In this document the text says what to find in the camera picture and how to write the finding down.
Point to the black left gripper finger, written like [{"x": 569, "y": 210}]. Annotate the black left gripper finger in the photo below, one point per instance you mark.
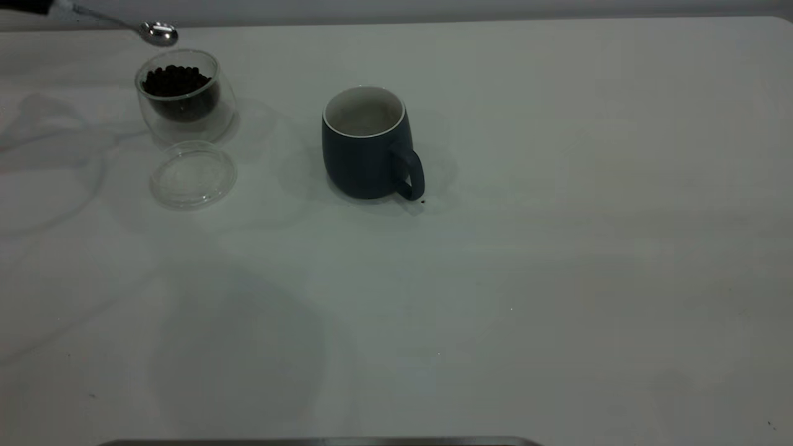
[{"x": 25, "y": 5}]

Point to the double-wall clear glass cup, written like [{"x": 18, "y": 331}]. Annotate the double-wall clear glass cup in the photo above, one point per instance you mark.
[{"x": 186, "y": 127}]

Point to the clear glass saucer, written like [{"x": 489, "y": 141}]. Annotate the clear glass saucer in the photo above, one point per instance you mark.
[{"x": 193, "y": 176}]

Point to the dark blue-grey ceramic mug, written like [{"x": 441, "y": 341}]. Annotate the dark blue-grey ceramic mug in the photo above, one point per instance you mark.
[{"x": 365, "y": 167}]

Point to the dark coffee beans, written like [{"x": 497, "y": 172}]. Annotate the dark coffee beans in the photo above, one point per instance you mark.
[{"x": 176, "y": 83}]

